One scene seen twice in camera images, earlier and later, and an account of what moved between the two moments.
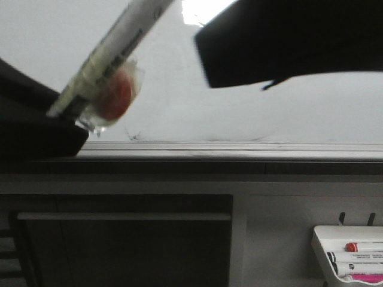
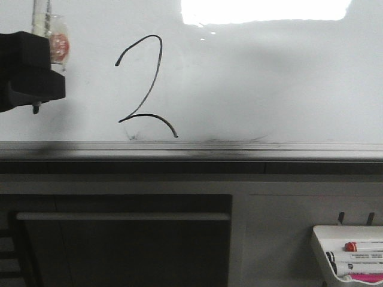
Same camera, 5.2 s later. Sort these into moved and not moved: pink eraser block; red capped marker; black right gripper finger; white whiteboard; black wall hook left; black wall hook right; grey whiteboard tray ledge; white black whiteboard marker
Moved: black right gripper finger; white black whiteboard marker
Not moved: grey whiteboard tray ledge; black wall hook left; white whiteboard; pink eraser block; red capped marker; black wall hook right
